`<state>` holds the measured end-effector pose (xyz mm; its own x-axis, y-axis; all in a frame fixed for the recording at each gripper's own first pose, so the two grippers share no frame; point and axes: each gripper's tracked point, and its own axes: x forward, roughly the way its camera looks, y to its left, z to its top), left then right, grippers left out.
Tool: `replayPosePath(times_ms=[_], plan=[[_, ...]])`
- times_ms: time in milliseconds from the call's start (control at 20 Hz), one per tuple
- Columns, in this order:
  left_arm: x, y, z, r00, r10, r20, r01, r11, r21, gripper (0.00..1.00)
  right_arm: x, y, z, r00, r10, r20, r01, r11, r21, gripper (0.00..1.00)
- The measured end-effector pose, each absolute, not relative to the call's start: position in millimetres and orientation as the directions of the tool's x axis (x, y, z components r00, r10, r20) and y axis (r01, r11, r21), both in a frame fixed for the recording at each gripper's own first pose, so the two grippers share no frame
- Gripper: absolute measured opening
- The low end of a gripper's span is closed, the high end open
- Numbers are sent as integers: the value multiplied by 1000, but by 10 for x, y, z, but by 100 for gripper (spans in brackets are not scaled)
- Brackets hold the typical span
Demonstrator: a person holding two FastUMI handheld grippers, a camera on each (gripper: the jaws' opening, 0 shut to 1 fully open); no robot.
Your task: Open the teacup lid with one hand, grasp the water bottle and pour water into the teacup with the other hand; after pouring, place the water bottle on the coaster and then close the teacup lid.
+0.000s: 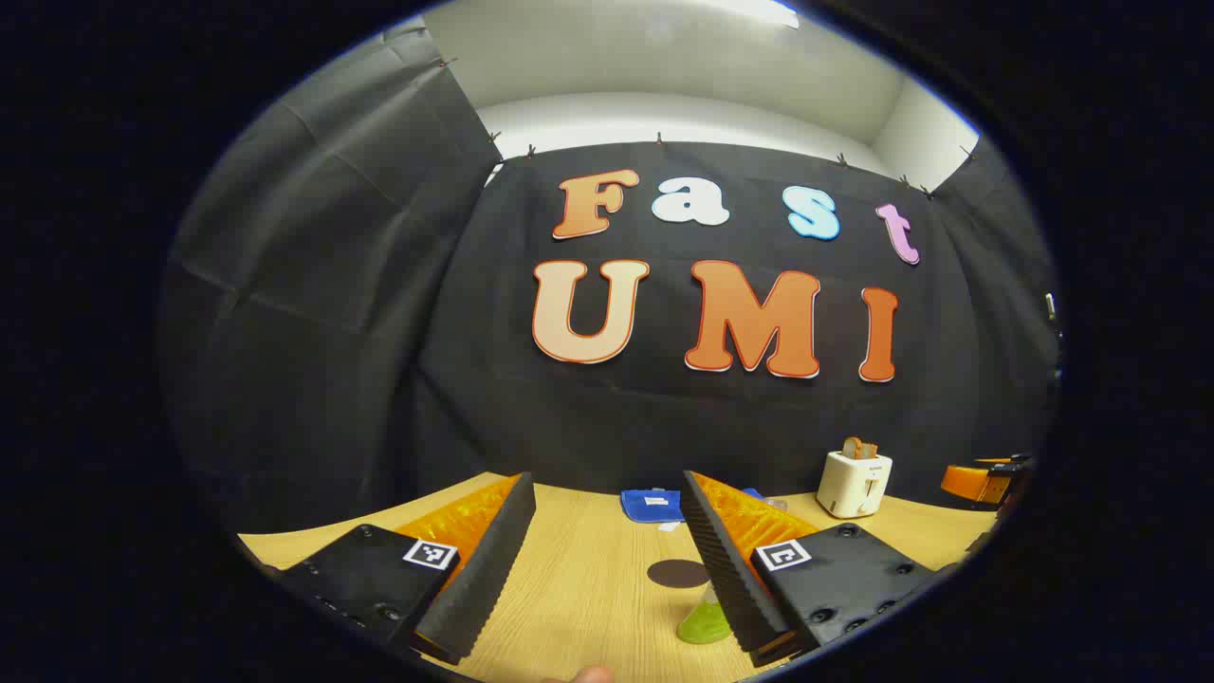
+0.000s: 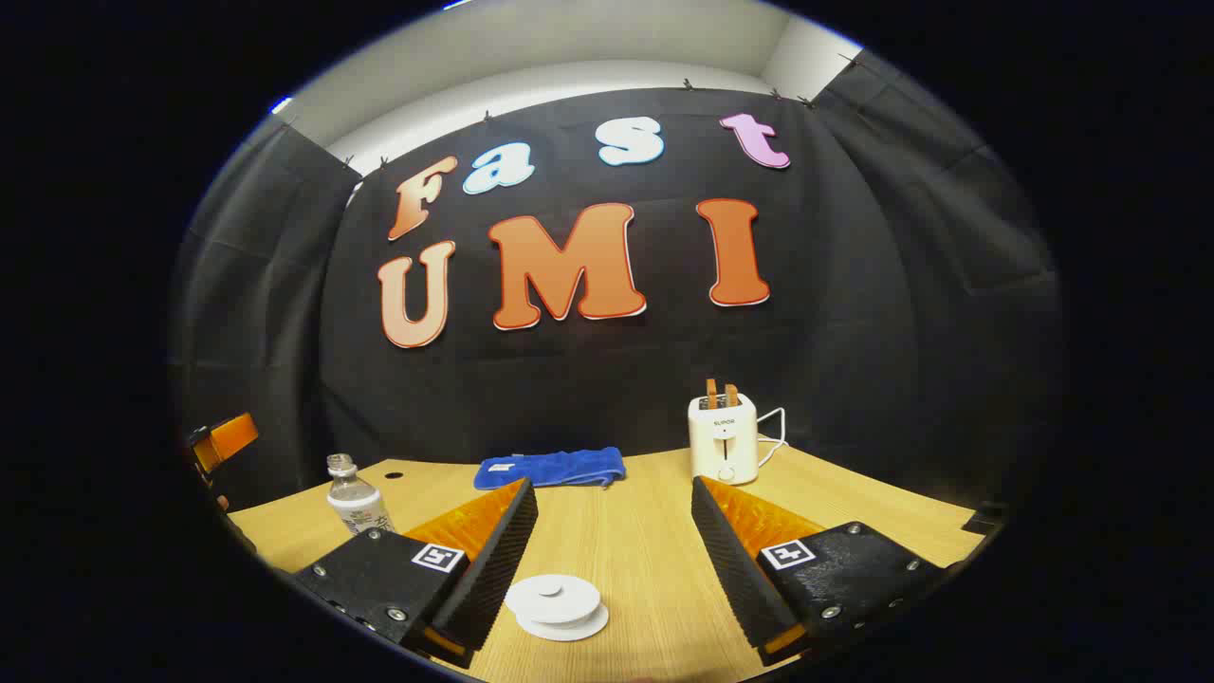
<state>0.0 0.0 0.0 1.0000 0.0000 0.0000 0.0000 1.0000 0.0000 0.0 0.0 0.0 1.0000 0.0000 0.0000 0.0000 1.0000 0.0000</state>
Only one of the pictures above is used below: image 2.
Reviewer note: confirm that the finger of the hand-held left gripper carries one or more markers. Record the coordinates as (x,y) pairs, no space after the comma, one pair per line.
(232,436)

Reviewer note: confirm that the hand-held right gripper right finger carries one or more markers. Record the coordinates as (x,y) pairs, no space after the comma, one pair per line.
(735,560)

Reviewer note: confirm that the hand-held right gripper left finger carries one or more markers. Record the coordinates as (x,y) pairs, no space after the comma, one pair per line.
(493,560)

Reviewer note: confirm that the white teacup lid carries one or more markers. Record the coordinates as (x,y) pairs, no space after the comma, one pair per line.
(550,593)

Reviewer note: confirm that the white teacup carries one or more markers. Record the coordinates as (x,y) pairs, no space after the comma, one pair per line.
(561,618)

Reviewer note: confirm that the white label water bottle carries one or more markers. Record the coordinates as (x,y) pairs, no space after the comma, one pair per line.
(358,507)

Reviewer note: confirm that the white saucer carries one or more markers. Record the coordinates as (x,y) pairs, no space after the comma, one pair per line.
(579,632)

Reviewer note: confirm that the blue towel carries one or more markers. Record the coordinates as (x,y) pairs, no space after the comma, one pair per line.
(560,468)

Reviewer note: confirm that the white toaster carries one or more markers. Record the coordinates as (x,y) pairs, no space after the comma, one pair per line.
(724,446)

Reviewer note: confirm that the black backdrop cloth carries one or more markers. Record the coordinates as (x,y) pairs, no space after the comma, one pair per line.
(854,332)

